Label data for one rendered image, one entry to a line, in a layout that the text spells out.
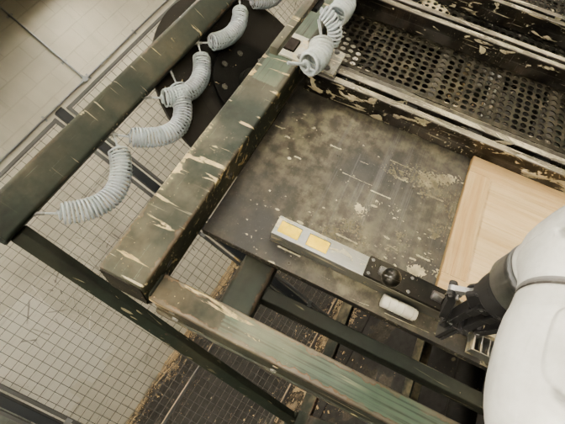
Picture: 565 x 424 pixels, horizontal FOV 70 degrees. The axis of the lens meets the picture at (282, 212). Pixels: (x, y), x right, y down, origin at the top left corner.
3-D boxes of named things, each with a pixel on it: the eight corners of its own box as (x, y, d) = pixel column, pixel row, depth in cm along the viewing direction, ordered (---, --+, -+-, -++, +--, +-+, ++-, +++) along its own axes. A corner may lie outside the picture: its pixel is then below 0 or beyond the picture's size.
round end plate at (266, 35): (282, 218, 157) (106, 63, 128) (273, 219, 162) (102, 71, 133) (351, 91, 196) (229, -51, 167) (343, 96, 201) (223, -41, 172)
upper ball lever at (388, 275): (388, 283, 88) (398, 292, 75) (372, 275, 89) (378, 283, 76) (395, 267, 88) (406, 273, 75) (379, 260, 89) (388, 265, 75)
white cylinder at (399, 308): (377, 307, 89) (411, 324, 88) (381, 303, 86) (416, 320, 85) (381, 295, 90) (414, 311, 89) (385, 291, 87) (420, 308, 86)
